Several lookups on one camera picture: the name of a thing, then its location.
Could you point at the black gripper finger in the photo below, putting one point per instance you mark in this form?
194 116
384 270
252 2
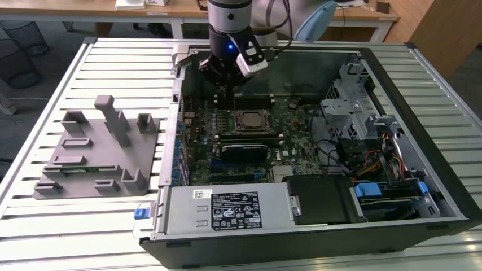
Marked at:
237 82
212 70

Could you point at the thin locking lever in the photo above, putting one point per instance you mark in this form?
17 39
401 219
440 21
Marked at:
234 103

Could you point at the silver CPU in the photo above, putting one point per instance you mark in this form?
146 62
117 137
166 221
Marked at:
253 121

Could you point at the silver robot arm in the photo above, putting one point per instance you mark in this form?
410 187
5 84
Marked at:
228 14

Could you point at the CPU socket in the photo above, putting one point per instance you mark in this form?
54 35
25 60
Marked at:
269 131

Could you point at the black RAM slot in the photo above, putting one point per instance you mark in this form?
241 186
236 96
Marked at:
249 136
250 141
253 97
253 103

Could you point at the black graphics card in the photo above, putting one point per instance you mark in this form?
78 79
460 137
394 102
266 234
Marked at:
245 153

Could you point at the green motherboard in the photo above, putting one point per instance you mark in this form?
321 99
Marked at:
297 141

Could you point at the white box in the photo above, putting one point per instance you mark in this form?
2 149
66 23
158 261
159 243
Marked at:
130 4

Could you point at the silver drive cage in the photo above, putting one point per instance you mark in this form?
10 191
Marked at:
338 113

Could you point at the black expansion slot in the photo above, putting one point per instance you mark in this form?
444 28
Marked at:
234 178

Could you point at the small silver heatsink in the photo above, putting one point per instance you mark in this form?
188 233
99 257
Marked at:
282 172

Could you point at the grey parts rack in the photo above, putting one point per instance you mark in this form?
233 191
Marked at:
98 141

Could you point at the wooden desk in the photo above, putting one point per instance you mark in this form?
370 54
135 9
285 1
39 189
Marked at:
75 11

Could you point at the small brown box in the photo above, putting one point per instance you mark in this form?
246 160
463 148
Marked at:
382 7

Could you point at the black plastic shroud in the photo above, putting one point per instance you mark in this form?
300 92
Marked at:
320 197

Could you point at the green RAM stick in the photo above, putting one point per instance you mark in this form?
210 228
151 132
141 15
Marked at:
93 169

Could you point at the silver power supply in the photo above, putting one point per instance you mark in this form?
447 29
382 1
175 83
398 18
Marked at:
181 209

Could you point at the black mesh waste bin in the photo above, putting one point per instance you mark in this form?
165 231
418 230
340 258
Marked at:
26 35
17 65

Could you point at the blue disk carrier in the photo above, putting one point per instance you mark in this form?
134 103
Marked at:
368 192

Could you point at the blue case latch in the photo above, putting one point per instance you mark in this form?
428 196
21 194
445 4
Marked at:
141 213

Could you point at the wooden cabinet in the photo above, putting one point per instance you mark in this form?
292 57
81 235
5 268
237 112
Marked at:
444 34

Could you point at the black PC case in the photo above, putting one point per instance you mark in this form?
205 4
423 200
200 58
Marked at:
264 248

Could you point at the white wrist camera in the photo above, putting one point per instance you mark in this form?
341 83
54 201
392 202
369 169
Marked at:
253 63

